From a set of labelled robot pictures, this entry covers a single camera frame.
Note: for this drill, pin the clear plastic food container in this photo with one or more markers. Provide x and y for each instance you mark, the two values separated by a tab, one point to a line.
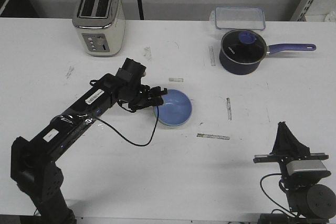
224	18

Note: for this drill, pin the blue bowl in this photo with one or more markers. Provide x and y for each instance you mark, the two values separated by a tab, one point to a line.
175	94

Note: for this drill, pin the cream two-slot toaster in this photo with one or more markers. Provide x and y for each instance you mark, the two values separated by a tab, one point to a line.
100	25

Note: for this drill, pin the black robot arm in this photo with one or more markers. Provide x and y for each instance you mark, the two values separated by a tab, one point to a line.
33	163
313	204

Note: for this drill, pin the dark blue saucepan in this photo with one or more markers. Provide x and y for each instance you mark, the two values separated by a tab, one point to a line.
241	69

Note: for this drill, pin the green bowl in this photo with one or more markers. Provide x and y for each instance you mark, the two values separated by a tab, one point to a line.
174	112

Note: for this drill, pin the glass pot lid blue knob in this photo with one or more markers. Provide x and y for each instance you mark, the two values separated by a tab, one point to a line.
243	46

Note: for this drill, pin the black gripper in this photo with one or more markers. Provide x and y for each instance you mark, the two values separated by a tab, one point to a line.
286	142
132	100

